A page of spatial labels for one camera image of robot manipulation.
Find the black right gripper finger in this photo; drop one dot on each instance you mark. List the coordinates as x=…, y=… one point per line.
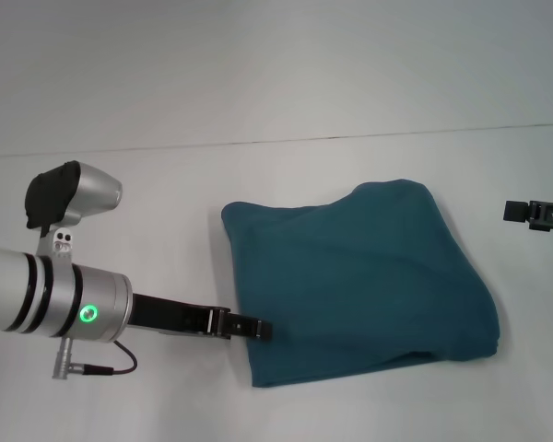
x=530, y=214

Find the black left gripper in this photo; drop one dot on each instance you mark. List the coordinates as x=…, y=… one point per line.
x=175, y=315

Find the teal blue printed t-shirt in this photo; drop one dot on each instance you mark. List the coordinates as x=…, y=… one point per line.
x=359, y=285

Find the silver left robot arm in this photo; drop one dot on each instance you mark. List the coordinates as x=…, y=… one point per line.
x=50, y=294

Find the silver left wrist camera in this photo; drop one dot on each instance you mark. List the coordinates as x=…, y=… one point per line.
x=69, y=193

